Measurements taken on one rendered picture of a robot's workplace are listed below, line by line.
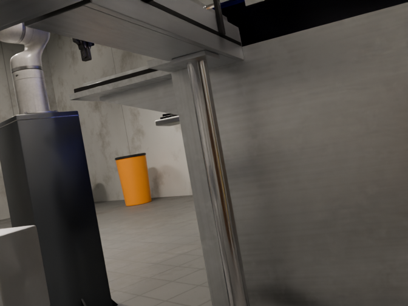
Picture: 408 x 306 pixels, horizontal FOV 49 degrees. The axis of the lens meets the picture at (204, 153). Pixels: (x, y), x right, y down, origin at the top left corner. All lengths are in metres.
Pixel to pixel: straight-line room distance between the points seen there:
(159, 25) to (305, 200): 0.65
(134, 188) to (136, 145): 1.13
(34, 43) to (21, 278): 1.42
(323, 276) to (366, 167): 0.32
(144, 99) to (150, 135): 5.63
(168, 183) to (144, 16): 6.23
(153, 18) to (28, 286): 0.48
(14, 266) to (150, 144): 6.58
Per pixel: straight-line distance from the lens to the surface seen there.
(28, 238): 0.68
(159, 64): 1.23
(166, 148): 6.88
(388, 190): 1.22
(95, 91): 1.52
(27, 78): 1.89
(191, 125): 1.33
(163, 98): 1.48
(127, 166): 6.56
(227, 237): 1.09
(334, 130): 1.21
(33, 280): 0.69
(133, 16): 0.76
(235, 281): 1.12
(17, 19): 0.71
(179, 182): 6.75
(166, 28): 0.86
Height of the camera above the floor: 0.61
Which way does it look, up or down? level
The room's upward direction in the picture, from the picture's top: 10 degrees counter-clockwise
